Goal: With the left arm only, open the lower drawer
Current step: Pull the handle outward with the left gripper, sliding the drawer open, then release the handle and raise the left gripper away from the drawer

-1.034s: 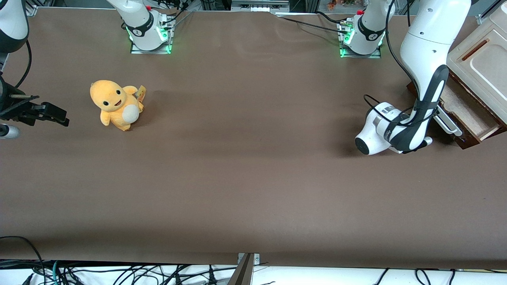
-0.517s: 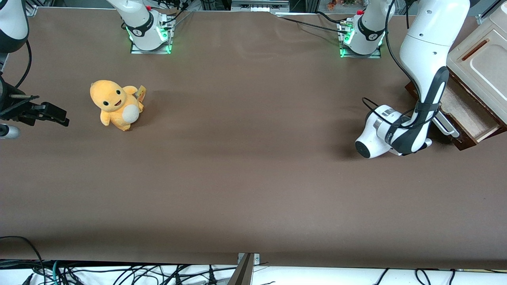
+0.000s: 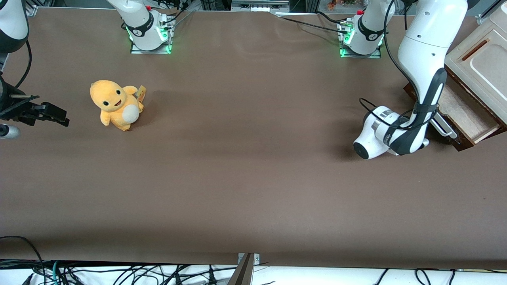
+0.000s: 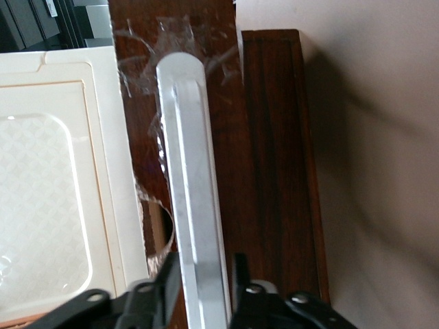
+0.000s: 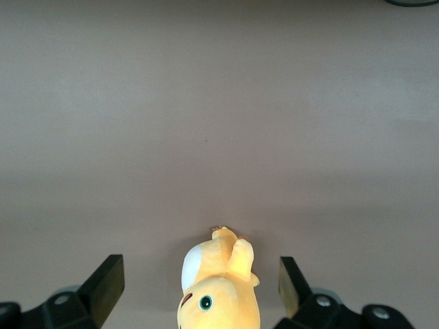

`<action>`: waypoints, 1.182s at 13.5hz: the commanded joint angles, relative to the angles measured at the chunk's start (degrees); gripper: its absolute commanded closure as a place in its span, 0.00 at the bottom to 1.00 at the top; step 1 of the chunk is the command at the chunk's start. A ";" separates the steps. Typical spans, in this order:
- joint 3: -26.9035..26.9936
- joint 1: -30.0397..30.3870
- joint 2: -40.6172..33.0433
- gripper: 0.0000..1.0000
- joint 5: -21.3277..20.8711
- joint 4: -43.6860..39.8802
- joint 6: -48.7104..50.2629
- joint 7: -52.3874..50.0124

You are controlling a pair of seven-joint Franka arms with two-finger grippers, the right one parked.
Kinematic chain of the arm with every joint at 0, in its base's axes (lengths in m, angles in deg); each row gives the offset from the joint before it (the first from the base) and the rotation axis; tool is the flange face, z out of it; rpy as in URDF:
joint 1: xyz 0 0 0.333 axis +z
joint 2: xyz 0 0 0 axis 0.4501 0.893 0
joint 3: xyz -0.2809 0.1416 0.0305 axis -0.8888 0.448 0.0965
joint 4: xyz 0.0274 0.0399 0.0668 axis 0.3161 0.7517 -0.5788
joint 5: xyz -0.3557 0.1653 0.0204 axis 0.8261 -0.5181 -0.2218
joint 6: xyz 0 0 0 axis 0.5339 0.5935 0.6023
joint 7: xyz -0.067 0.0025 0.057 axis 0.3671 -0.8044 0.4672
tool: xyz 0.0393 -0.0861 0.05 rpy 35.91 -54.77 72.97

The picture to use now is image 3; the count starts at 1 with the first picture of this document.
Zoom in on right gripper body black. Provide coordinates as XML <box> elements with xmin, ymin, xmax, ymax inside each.
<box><xmin>0</xmin><ymin>75</ymin><xmax>40</xmax><ymax>121</ymax></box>

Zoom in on yellow plush toy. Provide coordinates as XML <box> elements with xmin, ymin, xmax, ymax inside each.
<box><xmin>90</xmin><ymin>80</ymin><xmax>147</xmax><ymax>132</ymax></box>

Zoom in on short black table cable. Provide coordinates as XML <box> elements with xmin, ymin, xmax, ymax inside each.
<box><xmin>315</xmin><ymin>11</ymin><xmax>346</xmax><ymax>25</ymax></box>

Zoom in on white upper drawer front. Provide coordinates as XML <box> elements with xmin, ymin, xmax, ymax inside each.
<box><xmin>455</xmin><ymin>28</ymin><xmax>507</xmax><ymax>116</ymax></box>

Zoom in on metal mount bracket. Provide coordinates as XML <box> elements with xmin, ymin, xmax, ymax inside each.
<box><xmin>227</xmin><ymin>252</ymin><xmax>261</xmax><ymax>285</ymax></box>

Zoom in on black cables at right base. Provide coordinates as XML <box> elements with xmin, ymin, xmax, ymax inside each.
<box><xmin>158</xmin><ymin>0</ymin><xmax>193</xmax><ymax>29</ymax></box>

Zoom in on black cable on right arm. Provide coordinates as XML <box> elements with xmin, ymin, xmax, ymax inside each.
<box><xmin>14</xmin><ymin>40</ymin><xmax>32</xmax><ymax>90</ymax></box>

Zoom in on long black table cable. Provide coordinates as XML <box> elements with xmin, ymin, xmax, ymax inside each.
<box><xmin>276</xmin><ymin>15</ymin><xmax>349</xmax><ymax>34</ymax></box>

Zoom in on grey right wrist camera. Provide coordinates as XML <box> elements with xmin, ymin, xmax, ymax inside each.
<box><xmin>0</xmin><ymin>124</ymin><xmax>20</xmax><ymax>139</ymax></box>

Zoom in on white drawer cabinet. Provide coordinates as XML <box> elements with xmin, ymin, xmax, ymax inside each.
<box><xmin>444</xmin><ymin>2</ymin><xmax>507</xmax><ymax>127</ymax></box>

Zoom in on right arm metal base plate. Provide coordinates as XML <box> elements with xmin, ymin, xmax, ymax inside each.
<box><xmin>130</xmin><ymin>18</ymin><xmax>173</xmax><ymax>55</ymax></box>

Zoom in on black looping floor cable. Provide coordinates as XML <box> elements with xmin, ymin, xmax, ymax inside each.
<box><xmin>0</xmin><ymin>236</ymin><xmax>46</xmax><ymax>285</ymax></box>

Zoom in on aluminium frame rail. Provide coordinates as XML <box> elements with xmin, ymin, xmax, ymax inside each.
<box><xmin>231</xmin><ymin>0</ymin><xmax>290</xmax><ymax>13</ymax></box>

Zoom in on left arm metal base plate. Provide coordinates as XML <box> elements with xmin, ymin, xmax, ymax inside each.
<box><xmin>339</xmin><ymin>19</ymin><xmax>382</xmax><ymax>59</ymax></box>

